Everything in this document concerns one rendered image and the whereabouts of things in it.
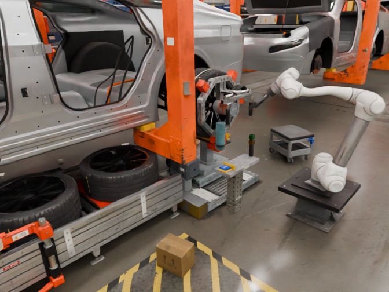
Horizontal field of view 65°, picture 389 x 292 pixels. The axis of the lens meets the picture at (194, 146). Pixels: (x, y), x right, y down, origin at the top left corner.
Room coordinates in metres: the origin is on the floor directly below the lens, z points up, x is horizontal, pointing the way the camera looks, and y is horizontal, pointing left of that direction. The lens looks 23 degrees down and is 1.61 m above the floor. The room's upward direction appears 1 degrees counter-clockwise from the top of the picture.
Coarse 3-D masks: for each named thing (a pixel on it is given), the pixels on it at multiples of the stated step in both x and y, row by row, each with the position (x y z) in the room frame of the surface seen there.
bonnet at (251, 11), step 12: (252, 0) 6.42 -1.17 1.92; (264, 0) 6.26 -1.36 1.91; (276, 0) 6.09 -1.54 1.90; (288, 0) 5.92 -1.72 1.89; (300, 0) 5.77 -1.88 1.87; (312, 0) 5.62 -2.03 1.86; (324, 0) 5.44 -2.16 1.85; (252, 12) 6.53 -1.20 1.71; (264, 12) 6.37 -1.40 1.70; (276, 12) 6.18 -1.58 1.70; (288, 12) 6.01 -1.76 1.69; (300, 12) 5.86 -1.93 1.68; (312, 12) 5.73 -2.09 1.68; (324, 12) 5.56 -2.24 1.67
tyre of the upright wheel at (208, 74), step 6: (198, 72) 2.82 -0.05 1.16; (204, 72) 2.79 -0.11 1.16; (210, 72) 2.78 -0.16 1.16; (216, 72) 2.84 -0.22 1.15; (222, 72) 2.90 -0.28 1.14; (198, 78) 2.73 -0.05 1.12; (204, 78) 2.72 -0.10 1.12; (198, 90) 2.66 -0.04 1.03; (198, 96) 2.66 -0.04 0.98; (198, 126) 2.66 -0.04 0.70; (198, 132) 2.66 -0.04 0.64; (204, 132) 2.72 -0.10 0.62
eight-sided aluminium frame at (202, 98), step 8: (208, 80) 2.72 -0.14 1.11; (216, 80) 2.71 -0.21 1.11; (224, 80) 2.79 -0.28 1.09; (232, 80) 2.87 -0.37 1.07; (232, 88) 2.94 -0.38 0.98; (200, 96) 2.63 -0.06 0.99; (200, 104) 2.63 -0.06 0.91; (200, 112) 2.62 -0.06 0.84; (200, 120) 2.61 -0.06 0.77; (232, 120) 2.88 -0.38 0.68; (208, 128) 2.64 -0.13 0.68
